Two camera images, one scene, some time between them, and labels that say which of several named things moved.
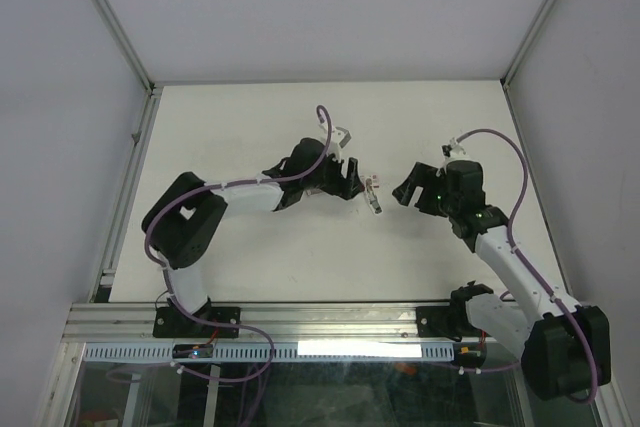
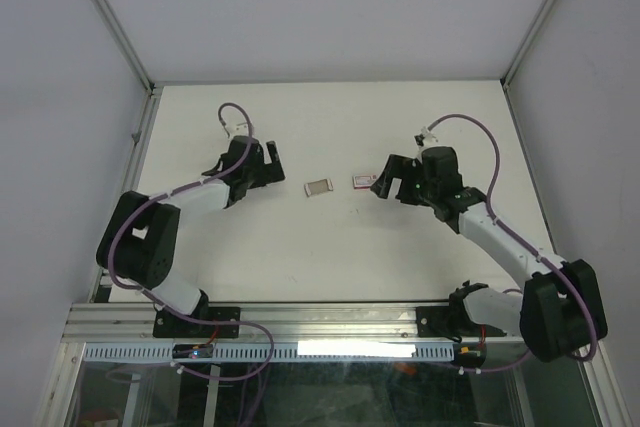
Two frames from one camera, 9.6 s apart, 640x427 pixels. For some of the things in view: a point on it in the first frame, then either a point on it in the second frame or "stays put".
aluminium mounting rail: (262, 322) stays put
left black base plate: (168, 323) stays put
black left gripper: (346, 187) -> (269, 172)
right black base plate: (442, 321) stays put
